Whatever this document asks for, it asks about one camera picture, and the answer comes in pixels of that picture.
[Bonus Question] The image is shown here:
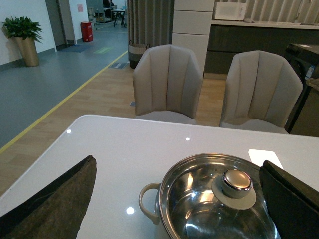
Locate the right beige upholstered chair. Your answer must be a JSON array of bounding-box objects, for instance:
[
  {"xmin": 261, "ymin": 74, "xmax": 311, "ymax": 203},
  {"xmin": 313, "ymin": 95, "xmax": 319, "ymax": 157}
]
[{"xmin": 219, "ymin": 50, "xmax": 303, "ymax": 134}]

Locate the woven laundry basket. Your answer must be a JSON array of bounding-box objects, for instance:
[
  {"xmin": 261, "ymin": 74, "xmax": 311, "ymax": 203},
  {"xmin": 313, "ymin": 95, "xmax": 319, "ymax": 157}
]
[{"xmin": 128, "ymin": 40, "xmax": 150, "ymax": 69}]

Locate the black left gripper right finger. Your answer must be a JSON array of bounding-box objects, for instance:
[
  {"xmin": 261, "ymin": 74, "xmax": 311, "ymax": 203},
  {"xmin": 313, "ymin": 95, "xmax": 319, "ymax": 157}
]
[{"xmin": 259, "ymin": 160, "xmax": 319, "ymax": 239}]

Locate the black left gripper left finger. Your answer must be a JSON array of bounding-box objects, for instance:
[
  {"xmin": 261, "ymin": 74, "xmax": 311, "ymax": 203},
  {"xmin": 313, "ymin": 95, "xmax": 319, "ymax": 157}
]
[{"xmin": 0, "ymin": 155, "xmax": 97, "ymax": 239}]

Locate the white pillar column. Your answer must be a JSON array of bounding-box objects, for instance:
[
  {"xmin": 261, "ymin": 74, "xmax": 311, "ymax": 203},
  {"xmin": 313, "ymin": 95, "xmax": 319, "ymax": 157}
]
[{"xmin": 172, "ymin": 0, "xmax": 215, "ymax": 72}]

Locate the red fire extinguisher box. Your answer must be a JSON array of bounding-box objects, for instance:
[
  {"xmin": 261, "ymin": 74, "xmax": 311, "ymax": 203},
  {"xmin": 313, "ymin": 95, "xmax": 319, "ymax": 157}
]
[{"xmin": 80, "ymin": 21, "xmax": 93, "ymax": 42}]

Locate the beige upholstered chair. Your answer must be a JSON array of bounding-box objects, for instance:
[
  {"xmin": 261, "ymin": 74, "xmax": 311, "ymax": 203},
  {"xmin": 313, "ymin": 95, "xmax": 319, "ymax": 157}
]
[
  {"xmin": 133, "ymin": 44, "xmax": 203, "ymax": 124},
  {"xmin": 219, "ymin": 50, "xmax": 303, "ymax": 134}
]

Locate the glass pot lid with knob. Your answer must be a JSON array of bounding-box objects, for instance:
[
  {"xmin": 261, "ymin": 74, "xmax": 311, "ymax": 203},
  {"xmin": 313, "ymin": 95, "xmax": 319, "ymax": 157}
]
[{"xmin": 159, "ymin": 153, "xmax": 282, "ymax": 239}]

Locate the left beige upholstered chair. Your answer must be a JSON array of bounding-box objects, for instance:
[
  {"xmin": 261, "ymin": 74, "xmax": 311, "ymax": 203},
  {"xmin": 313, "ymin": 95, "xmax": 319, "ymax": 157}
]
[{"xmin": 133, "ymin": 44, "xmax": 203, "ymax": 124}]

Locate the dark washing machine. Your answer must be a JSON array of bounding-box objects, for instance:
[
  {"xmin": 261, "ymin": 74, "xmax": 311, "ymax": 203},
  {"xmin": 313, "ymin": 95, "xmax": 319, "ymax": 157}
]
[{"xmin": 284, "ymin": 43, "xmax": 319, "ymax": 132}]

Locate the green potted plant gold vase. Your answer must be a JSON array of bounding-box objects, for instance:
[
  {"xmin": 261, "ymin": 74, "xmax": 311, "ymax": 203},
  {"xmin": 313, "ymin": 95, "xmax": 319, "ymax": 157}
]
[{"xmin": 2, "ymin": 16, "xmax": 42, "ymax": 67}]

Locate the beige electric cooking pot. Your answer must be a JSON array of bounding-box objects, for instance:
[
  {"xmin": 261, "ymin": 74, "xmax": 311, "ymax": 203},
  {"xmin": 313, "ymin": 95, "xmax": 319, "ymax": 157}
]
[{"xmin": 138, "ymin": 153, "xmax": 282, "ymax": 239}]

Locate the dark kitchen counter cabinet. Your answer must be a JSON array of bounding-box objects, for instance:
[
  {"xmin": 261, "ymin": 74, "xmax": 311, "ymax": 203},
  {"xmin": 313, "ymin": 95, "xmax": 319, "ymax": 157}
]
[{"xmin": 204, "ymin": 23, "xmax": 319, "ymax": 74}]

